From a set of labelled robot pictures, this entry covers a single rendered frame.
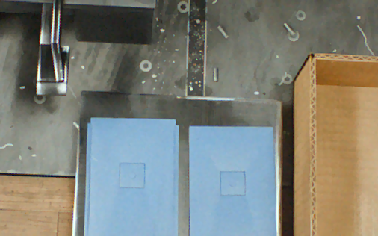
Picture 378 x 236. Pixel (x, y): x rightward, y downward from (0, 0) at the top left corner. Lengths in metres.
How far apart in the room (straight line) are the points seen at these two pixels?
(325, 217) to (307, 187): 0.06
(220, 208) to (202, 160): 0.04
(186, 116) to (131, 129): 0.05
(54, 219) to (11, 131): 0.08
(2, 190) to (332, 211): 0.28
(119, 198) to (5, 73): 0.15
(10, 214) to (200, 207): 0.16
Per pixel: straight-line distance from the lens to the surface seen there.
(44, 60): 0.71
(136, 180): 0.75
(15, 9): 0.75
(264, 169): 0.76
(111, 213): 0.74
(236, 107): 0.78
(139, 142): 0.76
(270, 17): 0.83
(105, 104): 0.77
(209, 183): 0.75
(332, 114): 0.80
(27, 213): 0.77
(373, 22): 0.85
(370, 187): 0.80
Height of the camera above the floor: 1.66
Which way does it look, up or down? 75 degrees down
